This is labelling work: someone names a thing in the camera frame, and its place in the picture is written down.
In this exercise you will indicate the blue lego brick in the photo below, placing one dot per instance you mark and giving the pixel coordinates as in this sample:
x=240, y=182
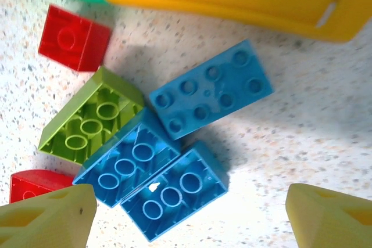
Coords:
x=128, y=161
x=174, y=195
x=212, y=91

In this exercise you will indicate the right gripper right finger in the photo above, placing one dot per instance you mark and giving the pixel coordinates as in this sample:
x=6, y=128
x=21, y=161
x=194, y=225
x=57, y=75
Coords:
x=331, y=222

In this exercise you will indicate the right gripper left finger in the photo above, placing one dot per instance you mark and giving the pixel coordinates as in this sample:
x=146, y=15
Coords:
x=49, y=222

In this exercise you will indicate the green lego brick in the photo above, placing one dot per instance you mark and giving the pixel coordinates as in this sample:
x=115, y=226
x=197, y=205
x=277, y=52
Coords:
x=90, y=117

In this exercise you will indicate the small red lego brick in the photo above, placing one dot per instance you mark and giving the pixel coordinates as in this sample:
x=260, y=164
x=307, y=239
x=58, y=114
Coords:
x=69, y=39

